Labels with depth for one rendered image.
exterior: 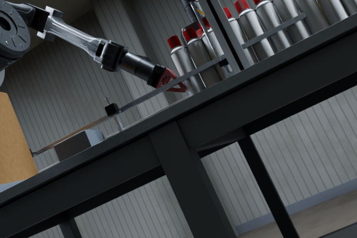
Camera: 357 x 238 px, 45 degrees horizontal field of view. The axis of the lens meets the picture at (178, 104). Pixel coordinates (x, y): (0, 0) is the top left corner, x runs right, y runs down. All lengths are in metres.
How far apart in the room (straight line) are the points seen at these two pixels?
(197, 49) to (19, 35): 0.51
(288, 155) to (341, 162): 0.45
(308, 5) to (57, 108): 3.97
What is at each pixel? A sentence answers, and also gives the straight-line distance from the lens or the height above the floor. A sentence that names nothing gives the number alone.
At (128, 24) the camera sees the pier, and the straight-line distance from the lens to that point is 4.21.
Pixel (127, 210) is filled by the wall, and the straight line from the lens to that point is 4.59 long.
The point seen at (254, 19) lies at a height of 1.01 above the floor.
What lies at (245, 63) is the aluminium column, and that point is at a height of 0.89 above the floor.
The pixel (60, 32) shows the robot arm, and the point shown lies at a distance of 1.49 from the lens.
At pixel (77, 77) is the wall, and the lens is 4.77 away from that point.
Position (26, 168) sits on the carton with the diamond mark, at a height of 0.89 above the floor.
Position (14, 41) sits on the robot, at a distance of 0.92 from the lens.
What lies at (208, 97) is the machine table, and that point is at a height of 0.81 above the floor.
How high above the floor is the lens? 0.71
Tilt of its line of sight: 9 degrees up
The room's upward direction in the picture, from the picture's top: 25 degrees counter-clockwise
